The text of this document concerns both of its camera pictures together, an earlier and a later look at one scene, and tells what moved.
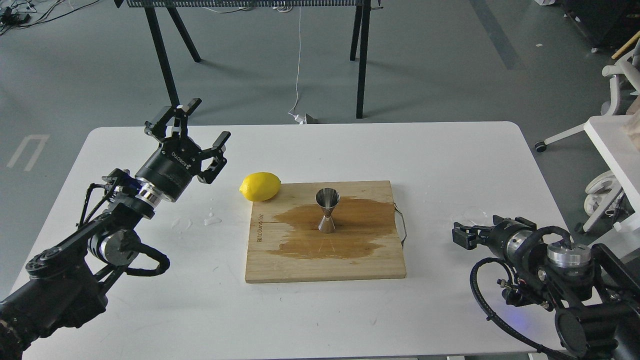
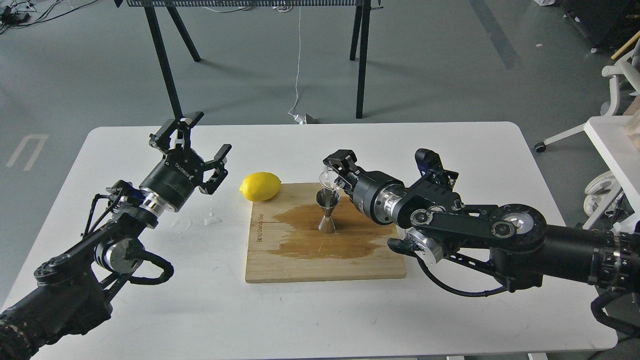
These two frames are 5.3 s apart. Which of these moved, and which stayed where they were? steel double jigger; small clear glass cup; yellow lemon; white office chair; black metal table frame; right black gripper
Moved: right black gripper; small clear glass cup
Stayed: yellow lemon; white office chair; black metal table frame; steel double jigger
